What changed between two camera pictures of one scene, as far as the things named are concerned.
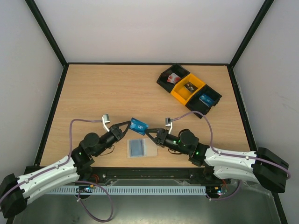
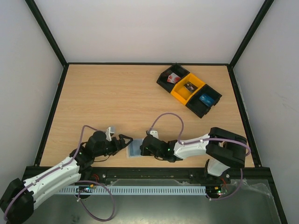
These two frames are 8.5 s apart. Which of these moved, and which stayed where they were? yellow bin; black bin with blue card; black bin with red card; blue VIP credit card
Moved: blue VIP credit card
Stayed: black bin with blue card; black bin with red card; yellow bin
